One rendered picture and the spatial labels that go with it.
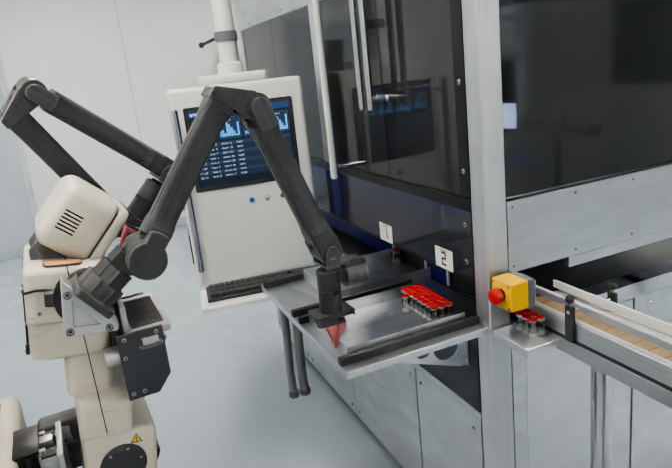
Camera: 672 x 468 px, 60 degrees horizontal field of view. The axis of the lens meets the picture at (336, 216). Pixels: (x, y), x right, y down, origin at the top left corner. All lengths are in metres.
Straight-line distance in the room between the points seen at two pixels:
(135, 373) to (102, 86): 5.44
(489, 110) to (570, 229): 0.42
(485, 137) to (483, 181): 0.11
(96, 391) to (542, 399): 1.16
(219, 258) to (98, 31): 4.70
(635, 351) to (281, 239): 1.38
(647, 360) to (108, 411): 1.17
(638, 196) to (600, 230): 0.16
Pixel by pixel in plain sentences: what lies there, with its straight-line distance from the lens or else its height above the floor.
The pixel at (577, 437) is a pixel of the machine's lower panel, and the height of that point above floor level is 0.45.
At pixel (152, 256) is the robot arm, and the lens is 1.22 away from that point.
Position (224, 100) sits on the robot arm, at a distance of 1.22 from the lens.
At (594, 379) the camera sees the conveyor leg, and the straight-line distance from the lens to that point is 1.57.
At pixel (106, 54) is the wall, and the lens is 6.71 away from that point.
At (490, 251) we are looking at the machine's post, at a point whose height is 1.09.
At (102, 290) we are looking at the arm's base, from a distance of 1.23.
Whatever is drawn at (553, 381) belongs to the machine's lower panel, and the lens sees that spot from 1.79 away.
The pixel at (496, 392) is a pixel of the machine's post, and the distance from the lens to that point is 1.66.
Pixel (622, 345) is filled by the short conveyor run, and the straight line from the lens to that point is 1.41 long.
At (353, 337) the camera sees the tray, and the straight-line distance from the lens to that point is 1.56.
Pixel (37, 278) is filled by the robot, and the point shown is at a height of 1.22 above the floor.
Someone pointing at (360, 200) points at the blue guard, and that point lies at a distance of 2.08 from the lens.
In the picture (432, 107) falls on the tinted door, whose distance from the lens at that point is 1.60.
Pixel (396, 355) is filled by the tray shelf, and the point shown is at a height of 0.88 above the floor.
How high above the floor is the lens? 1.57
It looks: 14 degrees down
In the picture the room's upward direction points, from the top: 6 degrees counter-clockwise
